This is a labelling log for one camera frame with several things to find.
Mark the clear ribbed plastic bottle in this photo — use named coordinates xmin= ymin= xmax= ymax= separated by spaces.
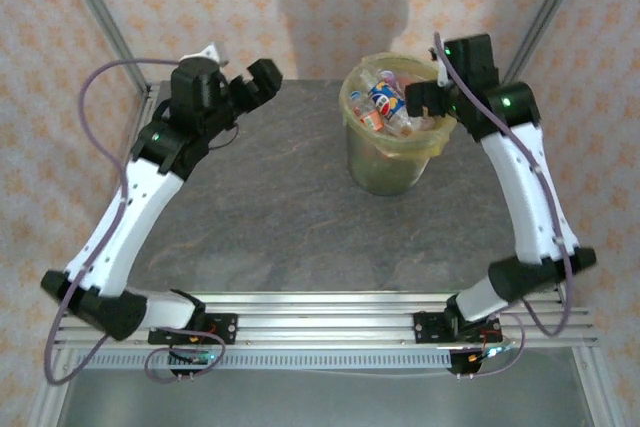
xmin=394 ymin=111 xmax=432 ymax=139

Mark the blue Pepsi bottle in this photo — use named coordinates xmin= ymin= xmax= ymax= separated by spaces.
xmin=366 ymin=79 xmax=409 ymax=124

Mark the orange label bottle orange cap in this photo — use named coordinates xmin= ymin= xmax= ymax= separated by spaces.
xmin=359 ymin=111 xmax=387 ymax=134

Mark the bin with yellow-green liner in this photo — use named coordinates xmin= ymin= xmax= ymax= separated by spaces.
xmin=338 ymin=50 xmax=458 ymax=197

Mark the small green circuit board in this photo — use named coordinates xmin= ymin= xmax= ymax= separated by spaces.
xmin=167 ymin=349 xmax=212 ymax=366
xmin=469 ymin=341 xmax=517 ymax=361

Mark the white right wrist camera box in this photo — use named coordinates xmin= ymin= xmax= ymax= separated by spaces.
xmin=428 ymin=45 xmax=452 ymax=89

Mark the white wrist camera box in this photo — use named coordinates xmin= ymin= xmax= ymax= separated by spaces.
xmin=428 ymin=45 xmax=452 ymax=89
xmin=181 ymin=43 xmax=230 ymax=69

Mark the aluminium side rail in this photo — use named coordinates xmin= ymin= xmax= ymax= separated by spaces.
xmin=79 ymin=84 xmax=161 ymax=308

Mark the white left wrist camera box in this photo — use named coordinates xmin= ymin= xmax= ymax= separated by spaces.
xmin=181 ymin=43 xmax=230 ymax=69

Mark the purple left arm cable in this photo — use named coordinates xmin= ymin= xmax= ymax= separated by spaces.
xmin=43 ymin=57 xmax=186 ymax=387

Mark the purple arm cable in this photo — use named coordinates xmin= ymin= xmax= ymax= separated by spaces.
xmin=433 ymin=31 xmax=572 ymax=338
xmin=43 ymin=57 xmax=186 ymax=387

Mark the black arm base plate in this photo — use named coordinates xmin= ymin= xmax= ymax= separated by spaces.
xmin=412 ymin=310 xmax=504 ymax=347
xmin=147 ymin=312 xmax=239 ymax=347

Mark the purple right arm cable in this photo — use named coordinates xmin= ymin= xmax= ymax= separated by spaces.
xmin=433 ymin=31 xmax=572 ymax=338

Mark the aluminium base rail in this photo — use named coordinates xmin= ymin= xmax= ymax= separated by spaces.
xmin=52 ymin=290 xmax=600 ymax=351

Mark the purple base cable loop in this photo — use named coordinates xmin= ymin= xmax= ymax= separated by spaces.
xmin=457 ymin=314 xmax=531 ymax=381
xmin=143 ymin=319 xmax=227 ymax=384

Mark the grey slotted cable duct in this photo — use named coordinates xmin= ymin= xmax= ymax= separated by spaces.
xmin=73 ymin=349 xmax=454 ymax=372

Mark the aluminium frame leg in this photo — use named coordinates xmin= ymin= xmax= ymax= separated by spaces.
xmin=572 ymin=346 xmax=626 ymax=427
xmin=27 ymin=346 xmax=76 ymax=427

